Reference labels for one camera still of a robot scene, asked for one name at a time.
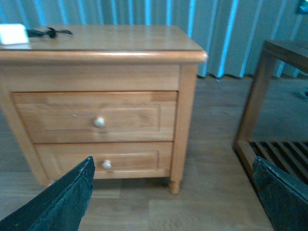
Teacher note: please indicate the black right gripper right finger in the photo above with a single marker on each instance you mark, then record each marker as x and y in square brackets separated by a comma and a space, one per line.
[284, 197]

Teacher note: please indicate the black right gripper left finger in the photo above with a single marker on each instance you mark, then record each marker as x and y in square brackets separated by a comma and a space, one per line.
[60, 207]

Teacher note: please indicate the wooden drawer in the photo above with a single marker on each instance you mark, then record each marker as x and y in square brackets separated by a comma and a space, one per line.
[112, 160]
[89, 117]

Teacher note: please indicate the white charger block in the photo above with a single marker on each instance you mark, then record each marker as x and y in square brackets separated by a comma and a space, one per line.
[13, 34]

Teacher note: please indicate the dark wooden side table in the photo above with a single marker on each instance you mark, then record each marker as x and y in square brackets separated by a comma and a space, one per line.
[290, 155]

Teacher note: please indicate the light wooden nightstand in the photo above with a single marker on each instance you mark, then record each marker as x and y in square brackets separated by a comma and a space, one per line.
[103, 58]

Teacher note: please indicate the grey pleated curtain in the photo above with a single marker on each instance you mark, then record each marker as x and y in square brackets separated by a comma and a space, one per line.
[232, 32]

